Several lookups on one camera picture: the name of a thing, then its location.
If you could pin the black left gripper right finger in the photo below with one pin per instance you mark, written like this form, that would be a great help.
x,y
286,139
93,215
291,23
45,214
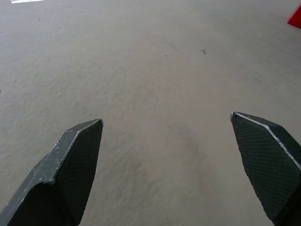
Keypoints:
x,y
268,164

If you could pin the red object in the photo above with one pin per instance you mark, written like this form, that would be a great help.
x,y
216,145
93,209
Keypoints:
x,y
295,18

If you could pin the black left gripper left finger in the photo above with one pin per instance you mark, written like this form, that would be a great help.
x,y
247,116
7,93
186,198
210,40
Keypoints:
x,y
68,169

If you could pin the white strip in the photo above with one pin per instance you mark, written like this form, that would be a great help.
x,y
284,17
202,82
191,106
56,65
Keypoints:
x,y
27,1

